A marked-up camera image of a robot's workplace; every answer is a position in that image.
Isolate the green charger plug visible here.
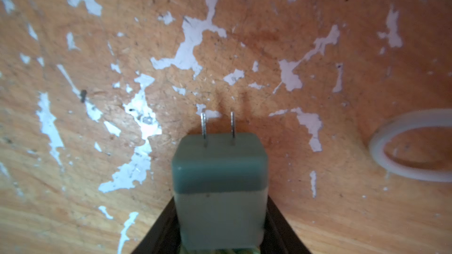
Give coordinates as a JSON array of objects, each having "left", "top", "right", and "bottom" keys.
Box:
[{"left": 171, "top": 114, "right": 269, "bottom": 250}]

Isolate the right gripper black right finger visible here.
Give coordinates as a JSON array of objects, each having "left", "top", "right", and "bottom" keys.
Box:
[{"left": 262, "top": 197, "right": 312, "bottom": 254}]

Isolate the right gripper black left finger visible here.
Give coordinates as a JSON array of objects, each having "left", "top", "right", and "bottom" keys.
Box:
[{"left": 132, "top": 198, "right": 181, "bottom": 254}]

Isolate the white power strip cable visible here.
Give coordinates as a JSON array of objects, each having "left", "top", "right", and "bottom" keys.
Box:
[{"left": 368, "top": 108, "right": 452, "bottom": 183}]

